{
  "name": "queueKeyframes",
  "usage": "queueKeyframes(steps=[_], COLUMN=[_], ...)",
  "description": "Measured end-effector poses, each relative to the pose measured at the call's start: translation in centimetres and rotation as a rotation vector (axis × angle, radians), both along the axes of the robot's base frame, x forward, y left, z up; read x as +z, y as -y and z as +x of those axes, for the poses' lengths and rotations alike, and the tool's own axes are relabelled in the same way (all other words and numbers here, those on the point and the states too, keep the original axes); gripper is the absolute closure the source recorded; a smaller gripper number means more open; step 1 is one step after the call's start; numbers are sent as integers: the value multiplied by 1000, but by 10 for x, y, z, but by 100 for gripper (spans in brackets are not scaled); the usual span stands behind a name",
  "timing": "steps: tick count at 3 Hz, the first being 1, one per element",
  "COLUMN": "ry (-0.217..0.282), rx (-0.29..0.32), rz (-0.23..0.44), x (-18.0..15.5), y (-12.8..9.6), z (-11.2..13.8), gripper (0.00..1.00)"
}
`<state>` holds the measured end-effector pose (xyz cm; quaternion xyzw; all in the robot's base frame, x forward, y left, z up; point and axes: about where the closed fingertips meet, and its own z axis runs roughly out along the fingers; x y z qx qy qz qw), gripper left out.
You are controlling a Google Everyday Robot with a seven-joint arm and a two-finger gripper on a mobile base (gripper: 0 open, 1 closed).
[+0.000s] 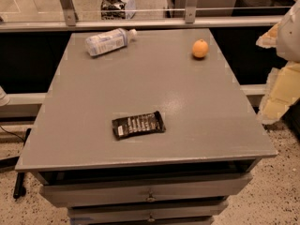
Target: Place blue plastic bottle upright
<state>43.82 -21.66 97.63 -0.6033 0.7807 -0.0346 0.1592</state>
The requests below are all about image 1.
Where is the blue plastic water bottle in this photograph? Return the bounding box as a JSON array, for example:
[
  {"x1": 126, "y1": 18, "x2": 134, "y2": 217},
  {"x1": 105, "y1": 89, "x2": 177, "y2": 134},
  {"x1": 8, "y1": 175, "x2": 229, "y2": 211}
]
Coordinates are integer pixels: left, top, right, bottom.
[{"x1": 85, "y1": 28, "x2": 138, "y2": 57}]

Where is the right metal railing post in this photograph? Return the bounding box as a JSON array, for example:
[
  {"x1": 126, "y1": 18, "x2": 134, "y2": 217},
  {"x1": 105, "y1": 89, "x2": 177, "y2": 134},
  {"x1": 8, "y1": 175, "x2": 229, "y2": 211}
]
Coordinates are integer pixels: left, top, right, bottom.
[{"x1": 185, "y1": 0, "x2": 198, "y2": 23}]

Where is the left metal railing post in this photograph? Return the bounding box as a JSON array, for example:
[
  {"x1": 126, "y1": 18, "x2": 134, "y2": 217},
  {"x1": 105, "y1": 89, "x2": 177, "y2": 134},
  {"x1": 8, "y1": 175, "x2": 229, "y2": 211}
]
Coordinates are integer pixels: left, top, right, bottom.
[{"x1": 59, "y1": 0, "x2": 78, "y2": 26}]

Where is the white object at left edge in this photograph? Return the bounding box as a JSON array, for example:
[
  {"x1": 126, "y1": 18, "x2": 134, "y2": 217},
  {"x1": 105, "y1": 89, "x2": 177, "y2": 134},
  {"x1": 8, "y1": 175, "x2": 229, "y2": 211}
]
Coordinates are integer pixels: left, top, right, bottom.
[{"x1": 0, "y1": 86, "x2": 9, "y2": 106}]

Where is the black snack bar wrapper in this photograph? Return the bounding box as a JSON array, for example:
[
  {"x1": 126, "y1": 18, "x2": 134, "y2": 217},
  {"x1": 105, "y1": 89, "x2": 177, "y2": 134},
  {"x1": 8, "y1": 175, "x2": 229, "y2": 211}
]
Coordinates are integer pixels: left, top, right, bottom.
[{"x1": 112, "y1": 111, "x2": 166, "y2": 140}]

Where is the grey drawer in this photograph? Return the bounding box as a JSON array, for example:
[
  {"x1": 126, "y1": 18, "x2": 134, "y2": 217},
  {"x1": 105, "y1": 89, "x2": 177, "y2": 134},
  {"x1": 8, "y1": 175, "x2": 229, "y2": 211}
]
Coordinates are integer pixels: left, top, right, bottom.
[
  {"x1": 40, "y1": 172, "x2": 252, "y2": 207},
  {"x1": 68, "y1": 201, "x2": 228, "y2": 225}
]

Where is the lower grey drawer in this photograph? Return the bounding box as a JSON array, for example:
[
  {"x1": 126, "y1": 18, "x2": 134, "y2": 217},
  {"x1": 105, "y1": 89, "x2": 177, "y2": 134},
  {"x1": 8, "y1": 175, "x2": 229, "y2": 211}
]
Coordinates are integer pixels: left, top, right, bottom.
[{"x1": 68, "y1": 201, "x2": 228, "y2": 225}]

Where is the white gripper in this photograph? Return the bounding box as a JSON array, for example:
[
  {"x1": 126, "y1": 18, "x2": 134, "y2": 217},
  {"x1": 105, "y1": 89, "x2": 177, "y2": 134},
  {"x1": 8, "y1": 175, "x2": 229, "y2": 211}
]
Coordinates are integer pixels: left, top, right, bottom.
[{"x1": 256, "y1": 0, "x2": 300, "y2": 125}]

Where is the orange fruit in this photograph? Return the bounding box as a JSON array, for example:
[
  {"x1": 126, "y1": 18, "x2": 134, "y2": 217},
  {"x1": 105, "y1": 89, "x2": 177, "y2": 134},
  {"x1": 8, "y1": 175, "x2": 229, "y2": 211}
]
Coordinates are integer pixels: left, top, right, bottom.
[{"x1": 192, "y1": 39, "x2": 209, "y2": 58}]

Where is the black floor stand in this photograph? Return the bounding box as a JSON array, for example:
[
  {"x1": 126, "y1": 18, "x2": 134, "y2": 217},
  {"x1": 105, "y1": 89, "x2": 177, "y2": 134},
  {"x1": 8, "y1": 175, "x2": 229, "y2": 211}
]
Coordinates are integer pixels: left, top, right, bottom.
[{"x1": 0, "y1": 127, "x2": 33, "y2": 201}]

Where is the black white robot base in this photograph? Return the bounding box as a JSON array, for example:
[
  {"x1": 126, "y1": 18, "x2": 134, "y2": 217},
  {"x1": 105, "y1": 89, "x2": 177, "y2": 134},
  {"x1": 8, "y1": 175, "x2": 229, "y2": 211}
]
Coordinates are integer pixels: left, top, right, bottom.
[{"x1": 100, "y1": 0, "x2": 136, "y2": 20}]

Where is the grey drawer cabinet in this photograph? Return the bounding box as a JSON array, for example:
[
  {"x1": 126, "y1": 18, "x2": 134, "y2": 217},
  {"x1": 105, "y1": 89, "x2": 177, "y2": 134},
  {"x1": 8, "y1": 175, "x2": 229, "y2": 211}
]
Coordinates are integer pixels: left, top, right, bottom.
[{"x1": 16, "y1": 29, "x2": 276, "y2": 225}]

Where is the upper grey drawer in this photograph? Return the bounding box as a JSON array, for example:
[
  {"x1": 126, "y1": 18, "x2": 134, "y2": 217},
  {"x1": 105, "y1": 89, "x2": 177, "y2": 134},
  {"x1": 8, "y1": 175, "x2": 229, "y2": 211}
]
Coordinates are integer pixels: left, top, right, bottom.
[{"x1": 40, "y1": 172, "x2": 252, "y2": 207}]

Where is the metal railing post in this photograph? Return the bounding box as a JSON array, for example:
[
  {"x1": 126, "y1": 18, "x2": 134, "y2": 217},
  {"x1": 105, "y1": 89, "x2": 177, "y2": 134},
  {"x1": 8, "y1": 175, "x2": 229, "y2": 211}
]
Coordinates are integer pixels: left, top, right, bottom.
[
  {"x1": 185, "y1": 0, "x2": 198, "y2": 23},
  {"x1": 59, "y1": 0, "x2": 78, "y2": 26}
]

